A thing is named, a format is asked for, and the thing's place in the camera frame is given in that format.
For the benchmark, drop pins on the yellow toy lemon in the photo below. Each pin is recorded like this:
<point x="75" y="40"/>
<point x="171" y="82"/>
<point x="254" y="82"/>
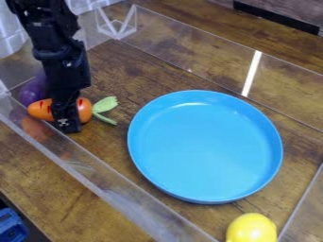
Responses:
<point x="251" y="227"/>

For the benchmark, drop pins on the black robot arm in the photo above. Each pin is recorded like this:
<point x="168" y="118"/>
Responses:
<point x="51" y="25"/>

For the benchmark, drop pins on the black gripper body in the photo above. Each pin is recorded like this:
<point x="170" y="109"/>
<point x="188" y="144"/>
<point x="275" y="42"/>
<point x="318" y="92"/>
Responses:
<point x="67" y="71"/>

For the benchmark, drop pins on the purple toy eggplant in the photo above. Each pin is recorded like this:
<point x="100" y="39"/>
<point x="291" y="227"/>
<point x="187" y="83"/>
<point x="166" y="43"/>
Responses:
<point x="34" y="90"/>

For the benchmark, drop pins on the blue object at corner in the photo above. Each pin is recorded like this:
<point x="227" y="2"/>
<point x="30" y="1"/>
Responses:
<point x="14" y="230"/>

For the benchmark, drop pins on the blue round plate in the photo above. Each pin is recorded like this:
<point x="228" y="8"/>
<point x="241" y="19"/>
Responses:
<point x="204" y="146"/>

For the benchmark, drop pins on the orange toy carrot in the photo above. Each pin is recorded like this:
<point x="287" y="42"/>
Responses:
<point x="40" y="109"/>

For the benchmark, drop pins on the clear acrylic tray wall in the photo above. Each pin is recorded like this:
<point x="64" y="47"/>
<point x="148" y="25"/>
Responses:
<point x="74" y="182"/>

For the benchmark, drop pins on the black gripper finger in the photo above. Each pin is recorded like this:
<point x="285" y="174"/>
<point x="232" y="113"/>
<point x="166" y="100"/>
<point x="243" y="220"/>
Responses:
<point x="67" y="118"/>

